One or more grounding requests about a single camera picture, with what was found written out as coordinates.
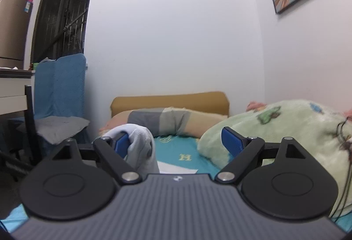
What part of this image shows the white t-shirt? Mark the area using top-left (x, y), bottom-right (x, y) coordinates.
top-left (103, 124), bottom-right (159, 178)

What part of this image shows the teal patterned bed sheet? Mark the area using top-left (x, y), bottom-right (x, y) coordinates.
top-left (0, 134), bottom-right (352, 232)

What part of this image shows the mustard yellow headboard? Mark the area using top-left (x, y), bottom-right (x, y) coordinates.
top-left (110, 91), bottom-right (230, 117)

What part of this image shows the grey seat cushion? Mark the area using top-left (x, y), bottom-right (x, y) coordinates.
top-left (35, 116), bottom-right (90, 145)

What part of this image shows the patchwork grey beige pillow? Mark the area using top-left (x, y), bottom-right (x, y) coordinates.
top-left (100, 107), bottom-right (228, 139)

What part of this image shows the green cartoon fleece blanket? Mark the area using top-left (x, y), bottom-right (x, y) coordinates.
top-left (198, 99), bottom-right (351, 217)

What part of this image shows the blue covered chair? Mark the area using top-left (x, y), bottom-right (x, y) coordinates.
top-left (34, 53), bottom-right (89, 152)

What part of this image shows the white desk with black legs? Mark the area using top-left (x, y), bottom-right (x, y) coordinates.
top-left (1, 68), bottom-right (42, 165)

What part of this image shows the dark window with grille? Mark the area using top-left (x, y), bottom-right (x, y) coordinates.
top-left (30, 0), bottom-right (90, 63)

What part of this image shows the beige refrigerator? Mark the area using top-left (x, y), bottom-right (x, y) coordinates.
top-left (1, 0), bottom-right (32, 69)

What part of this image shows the black cable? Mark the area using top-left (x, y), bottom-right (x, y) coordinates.
top-left (329, 115), bottom-right (352, 223)

